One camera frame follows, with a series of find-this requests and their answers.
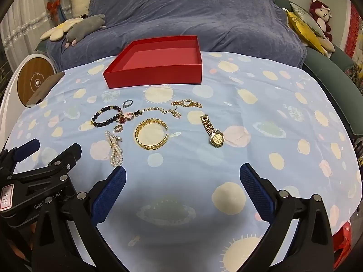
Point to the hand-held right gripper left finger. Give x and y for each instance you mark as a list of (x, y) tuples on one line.
[(109, 197)]

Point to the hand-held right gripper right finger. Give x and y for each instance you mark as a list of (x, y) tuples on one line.
[(256, 195)]

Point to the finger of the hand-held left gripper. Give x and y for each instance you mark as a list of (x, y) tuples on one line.
[(27, 148), (71, 155)]

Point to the gold wrist watch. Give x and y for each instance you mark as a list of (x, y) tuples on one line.
[(217, 140)]

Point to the gold braided bangle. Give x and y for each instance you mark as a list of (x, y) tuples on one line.
[(154, 121)]

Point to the red cardboard box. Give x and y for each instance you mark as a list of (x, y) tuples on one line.
[(153, 75)]

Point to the brown flat case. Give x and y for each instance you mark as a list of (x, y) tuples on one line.
[(46, 87)]

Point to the white round device wooden face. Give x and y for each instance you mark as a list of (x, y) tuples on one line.
[(28, 76)]

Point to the red plastic object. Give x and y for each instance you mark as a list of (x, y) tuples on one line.
[(343, 243)]

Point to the white sheer curtain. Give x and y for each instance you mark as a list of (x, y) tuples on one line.
[(19, 28)]

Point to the cream flower shaped pillow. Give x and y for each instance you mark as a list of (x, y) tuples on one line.
[(61, 28)]

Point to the grey plush toy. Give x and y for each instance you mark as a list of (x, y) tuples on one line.
[(85, 25)]

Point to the dark green sofa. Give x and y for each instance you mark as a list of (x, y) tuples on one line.
[(326, 70)]

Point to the red curtain bow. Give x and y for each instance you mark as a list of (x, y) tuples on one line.
[(53, 5)]

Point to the beige pillow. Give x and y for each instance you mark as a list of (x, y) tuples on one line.
[(327, 45)]

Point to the yellow satin pillow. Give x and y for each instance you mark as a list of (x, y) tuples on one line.
[(305, 31)]

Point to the silver grey pillow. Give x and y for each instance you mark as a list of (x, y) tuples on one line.
[(307, 18)]

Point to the red monkey plush toy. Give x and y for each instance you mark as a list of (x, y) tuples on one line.
[(322, 22)]

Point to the blue-grey sofa blanket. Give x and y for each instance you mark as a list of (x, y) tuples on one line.
[(198, 14)]

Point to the red wall hanging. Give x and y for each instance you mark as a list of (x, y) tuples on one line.
[(354, 31)]

